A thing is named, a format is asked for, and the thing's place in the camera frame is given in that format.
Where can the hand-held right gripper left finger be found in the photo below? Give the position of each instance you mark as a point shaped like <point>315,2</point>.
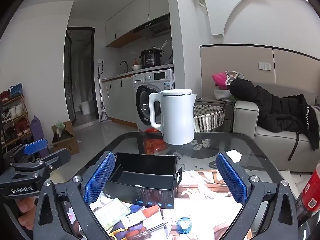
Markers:
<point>100,177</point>

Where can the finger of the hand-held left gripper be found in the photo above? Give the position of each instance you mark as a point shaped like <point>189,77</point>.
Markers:
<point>35,146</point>
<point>56,158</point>

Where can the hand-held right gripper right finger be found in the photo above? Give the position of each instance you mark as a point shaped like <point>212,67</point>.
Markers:
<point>231,180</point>

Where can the green lidded plastic container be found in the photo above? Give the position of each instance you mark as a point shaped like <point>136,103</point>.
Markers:
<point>112,213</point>

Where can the black cardboard box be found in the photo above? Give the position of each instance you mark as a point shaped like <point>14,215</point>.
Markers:
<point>140,195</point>

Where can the white tube with orange cap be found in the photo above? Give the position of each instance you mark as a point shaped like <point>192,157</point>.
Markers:
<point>140,216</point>

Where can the yellow plastic tool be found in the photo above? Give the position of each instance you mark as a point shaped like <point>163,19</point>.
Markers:
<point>116,232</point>

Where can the small blue bottle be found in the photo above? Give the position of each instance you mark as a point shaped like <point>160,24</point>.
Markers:
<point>183,225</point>

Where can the person's left hand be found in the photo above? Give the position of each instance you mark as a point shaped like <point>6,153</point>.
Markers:
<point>25,207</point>

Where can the purple rolled mat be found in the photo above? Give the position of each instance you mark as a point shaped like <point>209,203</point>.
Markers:
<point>38,130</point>

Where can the brown cardboard box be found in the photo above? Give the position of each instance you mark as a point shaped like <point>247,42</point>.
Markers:
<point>66,142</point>

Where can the white charger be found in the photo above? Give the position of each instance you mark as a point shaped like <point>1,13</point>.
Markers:
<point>235,155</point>

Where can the wooden shoe rack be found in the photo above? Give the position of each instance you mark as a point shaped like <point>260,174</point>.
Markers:
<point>15,120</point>

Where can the printed desk mat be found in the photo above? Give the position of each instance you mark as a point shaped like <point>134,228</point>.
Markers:
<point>205,205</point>

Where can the light grey sofa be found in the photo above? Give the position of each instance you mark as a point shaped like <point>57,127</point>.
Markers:
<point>272,142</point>

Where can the white bucket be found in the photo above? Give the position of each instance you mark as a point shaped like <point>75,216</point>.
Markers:
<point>85,107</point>

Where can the flat mop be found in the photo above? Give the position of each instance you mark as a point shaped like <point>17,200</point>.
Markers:
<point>103,115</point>

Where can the red gift box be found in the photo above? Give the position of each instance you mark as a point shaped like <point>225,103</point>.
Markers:
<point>153,143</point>

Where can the woven wicker basket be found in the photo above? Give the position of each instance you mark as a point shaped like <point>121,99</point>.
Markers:
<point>208,118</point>

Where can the red soda bottle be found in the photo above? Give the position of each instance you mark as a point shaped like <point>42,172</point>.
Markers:
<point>308,192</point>

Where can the white lower cabinets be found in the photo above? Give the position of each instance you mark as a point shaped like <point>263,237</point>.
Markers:
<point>120,100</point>

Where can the white cabinets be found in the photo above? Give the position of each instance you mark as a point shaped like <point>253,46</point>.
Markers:
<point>132,15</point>
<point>120,100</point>

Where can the white electric kettle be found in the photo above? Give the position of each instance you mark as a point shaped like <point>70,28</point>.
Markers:
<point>177,117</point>

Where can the black puffer jacket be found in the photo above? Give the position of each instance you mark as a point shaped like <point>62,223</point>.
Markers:
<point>270,105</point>

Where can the white cloth bag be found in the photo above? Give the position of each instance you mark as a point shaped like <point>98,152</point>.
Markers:
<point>222,95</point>

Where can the white washing machine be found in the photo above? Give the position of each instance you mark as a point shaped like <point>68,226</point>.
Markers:
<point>143,100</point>

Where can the pink plush toy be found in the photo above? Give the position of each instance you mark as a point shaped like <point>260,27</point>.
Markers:
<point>220,80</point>

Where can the patterned white plush toy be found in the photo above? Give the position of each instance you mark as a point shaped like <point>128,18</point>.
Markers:
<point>233,76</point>

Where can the kitchen faucet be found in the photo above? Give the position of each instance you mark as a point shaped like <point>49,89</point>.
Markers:
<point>123,65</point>

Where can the white bowl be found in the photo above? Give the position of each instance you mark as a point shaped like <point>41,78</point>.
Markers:
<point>136,67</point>

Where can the black pressure cooker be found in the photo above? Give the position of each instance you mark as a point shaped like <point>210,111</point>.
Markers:
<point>150,58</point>

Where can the range hood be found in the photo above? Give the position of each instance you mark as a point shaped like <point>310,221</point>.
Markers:
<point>155,26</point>

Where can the white upper cabinets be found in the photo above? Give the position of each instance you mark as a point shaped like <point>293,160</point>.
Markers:
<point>132,15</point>

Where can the black door frame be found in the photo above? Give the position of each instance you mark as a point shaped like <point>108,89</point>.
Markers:
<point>68,80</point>

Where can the white light switch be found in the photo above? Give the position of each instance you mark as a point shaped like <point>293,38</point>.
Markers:
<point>264,66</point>

